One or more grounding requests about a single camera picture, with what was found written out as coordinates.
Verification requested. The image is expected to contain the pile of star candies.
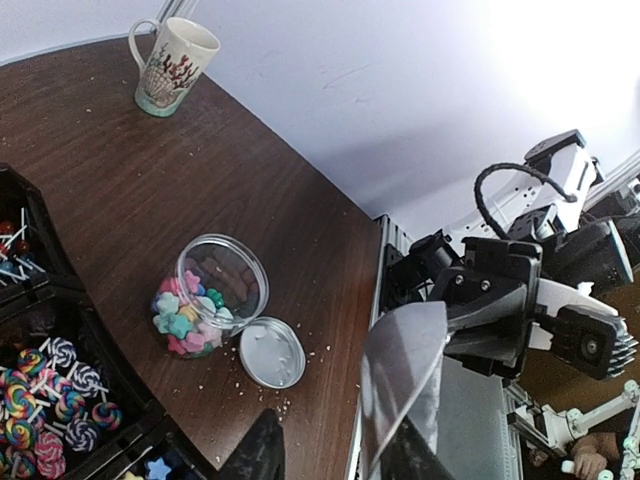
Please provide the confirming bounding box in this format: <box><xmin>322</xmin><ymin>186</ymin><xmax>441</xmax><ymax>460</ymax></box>
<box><xmin>151</xmin><ymin>270</ymin><xmax>234</xmax><ymax>358</ymax></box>

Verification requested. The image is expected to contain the pile of stick candies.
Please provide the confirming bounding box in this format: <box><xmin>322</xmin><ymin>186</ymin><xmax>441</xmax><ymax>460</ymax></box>
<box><xmin>1</xmin><ymin>207</ymin><xmax>47</xmax><ymax>288</ymax></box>

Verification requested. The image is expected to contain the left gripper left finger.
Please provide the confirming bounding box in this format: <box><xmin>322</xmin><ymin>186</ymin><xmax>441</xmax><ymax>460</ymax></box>
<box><xmin>217</xmin><ymin>408</ymin><xmax>285</xmax><ymax>480</ymax></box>

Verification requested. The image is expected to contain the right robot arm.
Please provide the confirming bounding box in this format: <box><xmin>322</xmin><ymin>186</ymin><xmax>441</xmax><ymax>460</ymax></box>
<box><xmin>379</xmin><ymin>130</ymin><xmax>639</xmax><ymax>380</ymax></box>

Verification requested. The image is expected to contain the right aluminium frame post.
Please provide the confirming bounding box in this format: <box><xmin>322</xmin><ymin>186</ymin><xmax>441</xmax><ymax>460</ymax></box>
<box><xmin>583</xmin><ymin>150</ymin><xmax>640</xmax><ymax>211</ymax></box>

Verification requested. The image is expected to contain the clear plastic jar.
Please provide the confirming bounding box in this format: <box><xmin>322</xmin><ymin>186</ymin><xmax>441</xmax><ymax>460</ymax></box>
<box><xmin>151</xmin><ymin>234</ymin><xmax>270</xmax><ymax>359</ymax></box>

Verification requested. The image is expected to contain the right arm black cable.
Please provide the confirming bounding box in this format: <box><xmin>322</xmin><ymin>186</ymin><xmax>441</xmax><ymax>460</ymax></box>
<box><xmin>473</xmin><ymin>162</ymin><xmax>579</xmax><ymax>241</ymax></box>

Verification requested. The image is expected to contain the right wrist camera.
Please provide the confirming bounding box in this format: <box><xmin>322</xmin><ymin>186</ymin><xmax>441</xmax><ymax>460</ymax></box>
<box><xmin>528</xmin><ymin>279</ymin><xmax>639</xmax><ymax>380</ymax></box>

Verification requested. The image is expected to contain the metal scoop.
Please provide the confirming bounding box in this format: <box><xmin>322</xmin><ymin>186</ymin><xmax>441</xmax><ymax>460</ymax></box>
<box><xmin>360</xmin><ymin>301</ymin><xmax>448</xmax><ymax>479</ymax></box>

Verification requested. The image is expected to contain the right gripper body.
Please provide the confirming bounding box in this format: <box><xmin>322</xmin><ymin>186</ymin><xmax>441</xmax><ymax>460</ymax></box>
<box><xmin>384</xmin><ymin>234</ymin><xmax>543</xmax><ymax>378</ymax></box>

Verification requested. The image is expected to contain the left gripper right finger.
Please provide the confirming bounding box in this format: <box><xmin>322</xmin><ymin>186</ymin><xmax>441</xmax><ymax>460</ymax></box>
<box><xmin>367</xmin><ymin>417</ymin><xmax>453</xmax><ymax>480</ymax></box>

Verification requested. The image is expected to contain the patterned ceramic mug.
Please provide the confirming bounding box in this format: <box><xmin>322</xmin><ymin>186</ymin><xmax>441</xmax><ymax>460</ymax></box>
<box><xmin>128</xmin><ymin>17</ymin><xmax>221</xmax><ymax>118</ymax></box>

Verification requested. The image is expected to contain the pile of swirl lollipops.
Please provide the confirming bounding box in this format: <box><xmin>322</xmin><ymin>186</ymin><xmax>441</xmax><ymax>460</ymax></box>
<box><xmin>1</xmin><ymin>337</ymin><xmax>125</xmax><ymax>479</ymax></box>

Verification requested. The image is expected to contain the black three-compartment candy tray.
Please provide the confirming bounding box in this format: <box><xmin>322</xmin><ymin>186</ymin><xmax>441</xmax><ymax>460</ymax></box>
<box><xmin>1</xmin><ymin>165</ymin><xmax>216</xmax><ymax>479</ymax></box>

